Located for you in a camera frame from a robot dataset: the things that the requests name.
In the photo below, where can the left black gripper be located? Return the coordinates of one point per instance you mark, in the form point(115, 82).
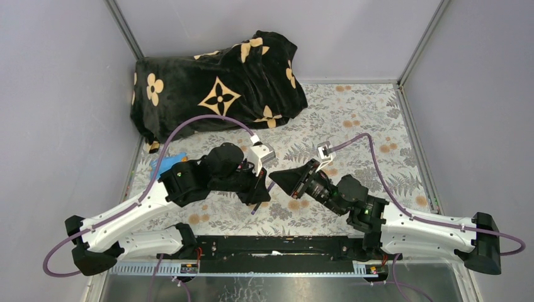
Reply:
point(257, 189)

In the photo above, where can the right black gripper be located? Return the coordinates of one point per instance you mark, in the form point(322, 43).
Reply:
point(292, 183)

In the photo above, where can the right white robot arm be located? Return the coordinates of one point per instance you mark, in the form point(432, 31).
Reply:
point(387, 230)

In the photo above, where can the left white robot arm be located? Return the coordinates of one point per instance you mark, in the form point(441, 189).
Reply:
point(111, 236)

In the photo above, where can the blue cartoon cloth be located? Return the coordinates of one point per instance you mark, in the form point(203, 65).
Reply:
point(166, 164)

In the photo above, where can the black floral plush blanket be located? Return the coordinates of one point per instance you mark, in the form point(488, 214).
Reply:
point(251, 82)

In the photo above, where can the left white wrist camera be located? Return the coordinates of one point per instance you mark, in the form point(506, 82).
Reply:
point(259, 153)

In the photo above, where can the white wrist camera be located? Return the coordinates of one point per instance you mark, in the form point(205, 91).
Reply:
point(259, 153)
point(326, 155)

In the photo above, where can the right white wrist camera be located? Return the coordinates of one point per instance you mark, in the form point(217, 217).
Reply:
point(326, 155)

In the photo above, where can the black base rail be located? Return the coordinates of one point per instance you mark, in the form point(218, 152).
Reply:
point(221, 254)

